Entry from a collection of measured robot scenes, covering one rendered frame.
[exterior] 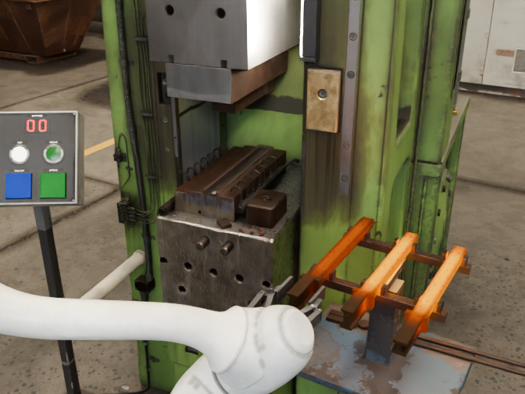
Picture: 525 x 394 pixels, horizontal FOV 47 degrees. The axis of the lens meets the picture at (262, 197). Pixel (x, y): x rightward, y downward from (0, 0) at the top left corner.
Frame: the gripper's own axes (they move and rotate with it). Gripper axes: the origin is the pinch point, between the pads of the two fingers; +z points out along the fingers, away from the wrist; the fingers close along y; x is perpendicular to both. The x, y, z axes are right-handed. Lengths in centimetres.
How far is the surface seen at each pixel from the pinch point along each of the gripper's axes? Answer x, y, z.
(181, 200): -6, -57, 34
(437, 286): 0.6, 24.1, 15.9
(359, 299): 1.6, 12.3, 1.6
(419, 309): 0.6, 23.5, 5.8
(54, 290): -44, -103, 18
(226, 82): 32, -41, 36
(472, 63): -71, -83, 563
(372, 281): 0.6, 11.6, 10.7
